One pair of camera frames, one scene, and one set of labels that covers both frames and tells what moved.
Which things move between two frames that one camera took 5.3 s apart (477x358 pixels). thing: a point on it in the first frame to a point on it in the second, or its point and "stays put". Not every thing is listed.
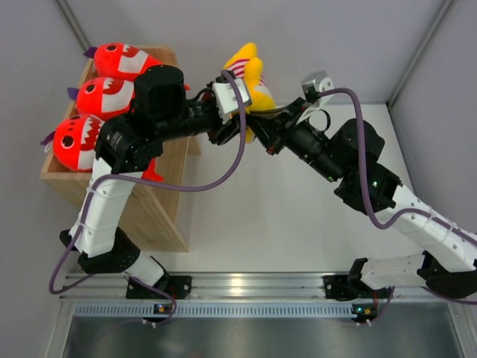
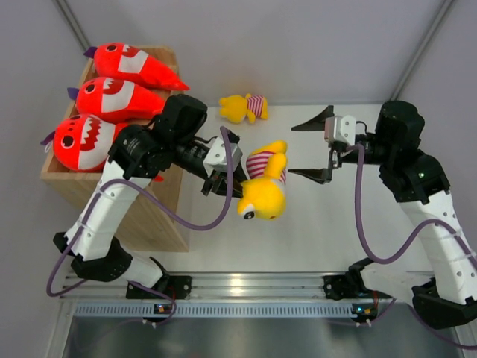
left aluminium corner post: x=74 y=26 stays put
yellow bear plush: x=245 y=65 to x=264 y=194
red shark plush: x=74 y=139 stays put
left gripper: x=222 y=133 to x=215 y=181
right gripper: x=272 y=126 to x=321 y=175
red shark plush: x=103 y=97 stays put
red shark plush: x=121 y=61 stays put
